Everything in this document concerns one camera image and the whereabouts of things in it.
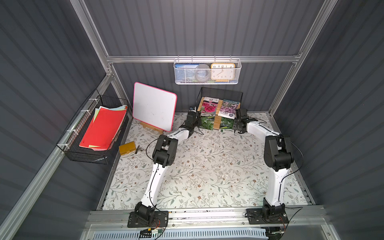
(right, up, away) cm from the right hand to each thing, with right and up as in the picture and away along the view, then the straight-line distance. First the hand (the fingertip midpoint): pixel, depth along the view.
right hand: (242, 124), depth 103 cm
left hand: (-31, +6, +7) cm, 32 cm away
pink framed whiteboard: (-61, +12, -4) cm, 62 cm away
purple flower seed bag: (-10, +11, -2) cm, 15 cm away
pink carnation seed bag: (-23, +12, -1) cm, 26 cm away
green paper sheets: (-84, +7, -26) cm, 88 cm away
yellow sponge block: (-79, -16, -4) cm, 81 cm away
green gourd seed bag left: (-24, +2, +9) cm, 26 cm away
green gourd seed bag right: (-9, 0, +8) cm, 12 cm away
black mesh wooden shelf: (-18, +11, -1) cm, 21 cm away
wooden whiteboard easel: (-67, -1, +5) cm, 68 cm away
